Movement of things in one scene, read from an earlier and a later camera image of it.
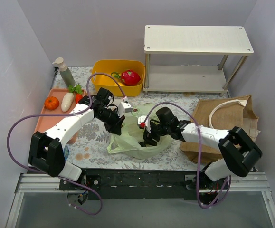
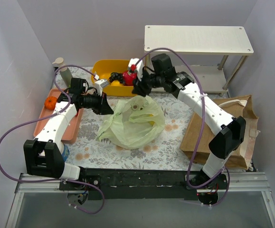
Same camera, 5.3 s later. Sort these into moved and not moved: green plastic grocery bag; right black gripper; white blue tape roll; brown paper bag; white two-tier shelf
Moved: green plastic grocery bag; right black gripper
Not moved: white two-tier shelf; brown paper bag; white blue tape roll
